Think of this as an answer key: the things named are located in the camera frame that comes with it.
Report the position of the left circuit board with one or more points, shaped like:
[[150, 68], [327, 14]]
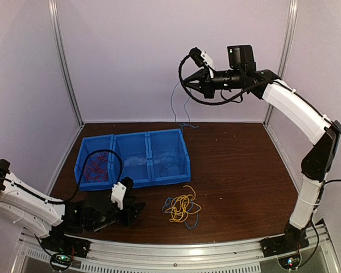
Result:
[[60, 261]]

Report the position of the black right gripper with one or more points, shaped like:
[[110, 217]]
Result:
[[204, 86]]

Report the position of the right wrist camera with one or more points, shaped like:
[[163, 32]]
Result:
[[202, 59]]

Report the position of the right aluminium frame post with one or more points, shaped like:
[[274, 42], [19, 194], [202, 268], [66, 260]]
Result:
[[288, 38]]

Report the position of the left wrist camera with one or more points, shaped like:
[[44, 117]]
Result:
[[119, 191]]

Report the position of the left aluminium frame post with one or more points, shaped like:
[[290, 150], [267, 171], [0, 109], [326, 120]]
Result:
[[54, 15]]

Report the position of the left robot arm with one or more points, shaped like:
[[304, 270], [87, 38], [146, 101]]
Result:
[[47, 217]]

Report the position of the circuit board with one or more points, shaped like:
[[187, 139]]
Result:
[[289, 262], [60, 261]]

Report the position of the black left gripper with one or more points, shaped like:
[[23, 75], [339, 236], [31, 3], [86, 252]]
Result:
[[130, 215]]

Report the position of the blue plastic bin left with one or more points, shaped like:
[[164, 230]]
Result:
[[95, 162]]

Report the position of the aluminium frame post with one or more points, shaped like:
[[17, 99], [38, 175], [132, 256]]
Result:
[[288, 38], [54, 15]]

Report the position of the blue plastic bin right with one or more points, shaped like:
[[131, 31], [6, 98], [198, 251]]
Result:
[[170, 162]]

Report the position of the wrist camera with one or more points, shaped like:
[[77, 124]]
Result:
[[119, 191], [202, 59]]

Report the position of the right circuit board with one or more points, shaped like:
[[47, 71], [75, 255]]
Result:
[[289, 262]]

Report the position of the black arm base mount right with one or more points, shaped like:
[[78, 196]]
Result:
[[278, 245]]

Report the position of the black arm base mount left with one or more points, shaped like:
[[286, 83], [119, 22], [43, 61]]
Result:
[[67, 245]]

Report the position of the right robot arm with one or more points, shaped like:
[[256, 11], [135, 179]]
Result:
[[324, 134]]

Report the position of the aluminium front rail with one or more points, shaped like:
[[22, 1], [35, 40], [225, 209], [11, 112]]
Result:
[[236, 256]]

